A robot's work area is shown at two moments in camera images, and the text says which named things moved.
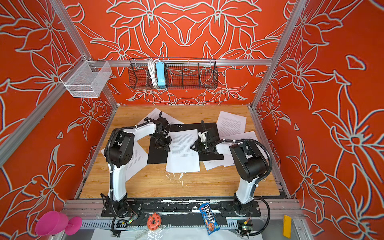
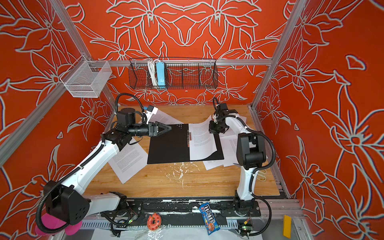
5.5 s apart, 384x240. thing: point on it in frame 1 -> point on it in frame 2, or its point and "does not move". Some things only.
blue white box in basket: (160, 74) does not move
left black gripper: (167, 146) -> (153, 127)
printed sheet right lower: (212, 164) does not move
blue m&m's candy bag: (210, 222) does not move
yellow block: (287, 226) does not move
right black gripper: (197, 147) -> (212, 129)
